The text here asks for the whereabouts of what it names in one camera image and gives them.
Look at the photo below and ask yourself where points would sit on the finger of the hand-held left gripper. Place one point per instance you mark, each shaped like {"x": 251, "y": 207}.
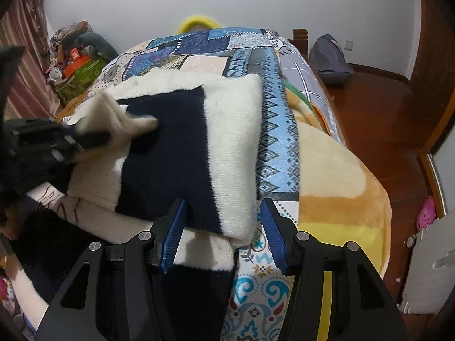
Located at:
{"x": 93, "y": 137}

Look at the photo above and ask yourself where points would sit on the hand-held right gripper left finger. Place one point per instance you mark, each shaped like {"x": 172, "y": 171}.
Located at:
{"x": 173, "y": 235}

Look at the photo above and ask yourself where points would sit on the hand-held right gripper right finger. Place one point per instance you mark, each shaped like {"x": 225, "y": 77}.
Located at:
{"x": 273, "y": 232}

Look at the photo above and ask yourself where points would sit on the white and navy fuzzy sweater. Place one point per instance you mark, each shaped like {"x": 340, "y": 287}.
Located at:
{"x": 185, "y": 142}

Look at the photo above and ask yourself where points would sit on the pile of bedside clutter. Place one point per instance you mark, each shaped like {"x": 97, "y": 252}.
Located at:
{"x": 76, "y": 64}

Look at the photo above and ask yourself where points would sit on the orange and yellow fleece blanket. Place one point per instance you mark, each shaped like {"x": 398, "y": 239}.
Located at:
{"x": 341, "y": 191}

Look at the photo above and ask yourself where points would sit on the pink striped curtain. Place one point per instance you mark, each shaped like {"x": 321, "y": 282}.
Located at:
{"x": 23, "y": 60}

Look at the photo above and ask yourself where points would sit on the blue patchwork bed sheet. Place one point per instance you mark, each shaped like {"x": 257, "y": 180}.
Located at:
{"x": 248, "y": 120}

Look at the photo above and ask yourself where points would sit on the pink clog shoe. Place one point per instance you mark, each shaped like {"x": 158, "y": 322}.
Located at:
{"x": 426, "y": 214}

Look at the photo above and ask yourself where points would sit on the grey grid-pattern quilt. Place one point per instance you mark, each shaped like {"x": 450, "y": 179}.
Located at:
{"x": 309, "y": 81}

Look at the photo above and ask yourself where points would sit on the grey backpack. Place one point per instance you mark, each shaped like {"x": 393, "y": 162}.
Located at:
{"x": 330, "y": 60}

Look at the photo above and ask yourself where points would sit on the wooden wardrobe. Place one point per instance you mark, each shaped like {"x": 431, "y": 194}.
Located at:
{"x": 435, "y": 78}

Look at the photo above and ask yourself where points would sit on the white wall socket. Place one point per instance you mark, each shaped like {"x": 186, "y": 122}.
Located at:
{"x": 348, "y": 45}

